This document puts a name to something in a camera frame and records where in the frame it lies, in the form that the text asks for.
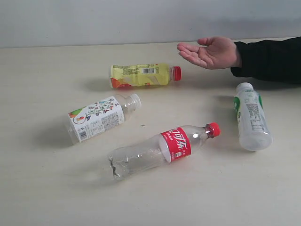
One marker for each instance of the person's open bare hand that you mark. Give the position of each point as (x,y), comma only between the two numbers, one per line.
(212,53)

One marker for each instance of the yellow juice bottle red cap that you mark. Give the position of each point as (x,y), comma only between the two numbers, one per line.
(127,76)

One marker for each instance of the clear cola bottle red label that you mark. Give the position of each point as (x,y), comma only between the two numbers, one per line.
(161,149)

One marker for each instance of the clear bottle floral white label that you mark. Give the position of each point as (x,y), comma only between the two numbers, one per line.
(100,116)

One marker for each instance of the black sleeved forearm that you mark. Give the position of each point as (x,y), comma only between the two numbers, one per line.
(270,60)

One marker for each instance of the white bottle green label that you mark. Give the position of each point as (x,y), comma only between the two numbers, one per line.
(253,132)

